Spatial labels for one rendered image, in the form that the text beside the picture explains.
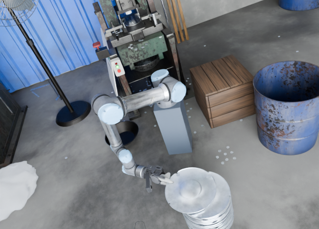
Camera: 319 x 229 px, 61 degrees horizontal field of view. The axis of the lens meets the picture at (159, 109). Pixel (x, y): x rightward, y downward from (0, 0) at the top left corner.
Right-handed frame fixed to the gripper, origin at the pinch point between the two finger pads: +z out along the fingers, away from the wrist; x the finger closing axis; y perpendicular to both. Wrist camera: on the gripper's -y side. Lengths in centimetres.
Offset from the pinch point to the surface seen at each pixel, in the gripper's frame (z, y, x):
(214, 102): 3, 72, -2
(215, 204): 27.8, -4.3, 0.8
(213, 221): 28.5, -11.1, 6.0
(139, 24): -58, 93, -55
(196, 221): 20.5, -14.6, 4.7
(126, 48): -69, 81, -41
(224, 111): 8, 76, 10
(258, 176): 41, 34, 23
